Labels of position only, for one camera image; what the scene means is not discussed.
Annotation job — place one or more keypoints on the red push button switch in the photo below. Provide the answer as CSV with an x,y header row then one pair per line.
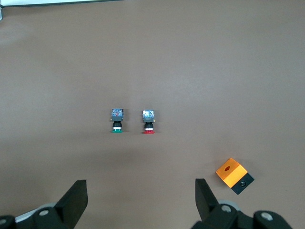
x,y
149,117

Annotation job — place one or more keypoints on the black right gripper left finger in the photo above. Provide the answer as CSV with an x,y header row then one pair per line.
x,y
71,205

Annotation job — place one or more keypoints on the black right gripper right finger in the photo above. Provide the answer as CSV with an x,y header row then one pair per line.
x,y
206,205

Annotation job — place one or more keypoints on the orange and black button enclosure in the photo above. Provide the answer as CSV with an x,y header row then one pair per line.
x,y
232,173

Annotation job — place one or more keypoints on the white flat panel edge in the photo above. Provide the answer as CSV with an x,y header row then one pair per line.
x,y
35,2

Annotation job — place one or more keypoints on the green push button switch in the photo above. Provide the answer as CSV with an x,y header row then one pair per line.
x,y
117,117

